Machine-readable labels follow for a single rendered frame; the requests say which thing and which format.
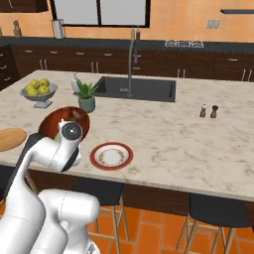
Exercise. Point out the grey pedestal fruit bowl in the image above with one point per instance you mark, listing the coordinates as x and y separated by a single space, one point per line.
41 98

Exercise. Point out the red rimmed white plate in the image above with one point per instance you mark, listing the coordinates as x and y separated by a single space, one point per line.
111 156

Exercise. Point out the grey wall socket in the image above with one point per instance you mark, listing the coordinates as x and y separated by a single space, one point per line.
213 24

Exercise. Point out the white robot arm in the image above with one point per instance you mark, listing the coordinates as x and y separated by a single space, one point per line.
23 205

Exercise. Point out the white topped salt shaker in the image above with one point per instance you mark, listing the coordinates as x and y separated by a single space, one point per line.
203 111

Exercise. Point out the grey tall tap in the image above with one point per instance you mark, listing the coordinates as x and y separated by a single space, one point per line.
130 66

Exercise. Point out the wooden knife block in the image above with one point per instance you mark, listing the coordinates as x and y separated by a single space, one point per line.
17 30

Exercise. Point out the black seat wooden stool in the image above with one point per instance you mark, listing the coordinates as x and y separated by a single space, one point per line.
218 210
99 191

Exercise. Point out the white soap bottle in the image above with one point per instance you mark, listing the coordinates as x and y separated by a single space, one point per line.
75 84

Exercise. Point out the dark sink basin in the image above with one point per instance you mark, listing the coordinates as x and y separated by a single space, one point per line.
149 89

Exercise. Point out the round wooden board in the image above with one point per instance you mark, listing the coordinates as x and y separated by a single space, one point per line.
10 139

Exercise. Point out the green potted plant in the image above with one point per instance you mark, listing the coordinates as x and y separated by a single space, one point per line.
86 99

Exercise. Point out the dark red bottle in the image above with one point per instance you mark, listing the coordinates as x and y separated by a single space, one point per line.
138 33

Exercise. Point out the yellow green apple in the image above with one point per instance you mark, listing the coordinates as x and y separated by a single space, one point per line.
43 90
44 82
31 91
34 83

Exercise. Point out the black topped pepper shaker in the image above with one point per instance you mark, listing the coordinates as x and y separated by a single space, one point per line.
214 112

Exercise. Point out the dark wall shelf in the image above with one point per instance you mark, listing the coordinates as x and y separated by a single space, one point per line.
238 11

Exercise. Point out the tan bottle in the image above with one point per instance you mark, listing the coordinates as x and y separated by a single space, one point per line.
133 33

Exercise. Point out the dark brown wall cupboard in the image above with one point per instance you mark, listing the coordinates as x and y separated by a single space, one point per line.
23 5

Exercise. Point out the dark red bowl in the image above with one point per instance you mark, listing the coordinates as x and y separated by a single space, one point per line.
53 120

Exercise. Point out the black framed window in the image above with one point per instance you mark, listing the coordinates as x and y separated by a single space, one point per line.
99 12

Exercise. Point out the dark brown cupboard run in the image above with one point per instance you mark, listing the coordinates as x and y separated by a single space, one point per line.
155 64

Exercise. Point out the white jug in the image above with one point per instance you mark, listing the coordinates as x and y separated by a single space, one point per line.
58 29

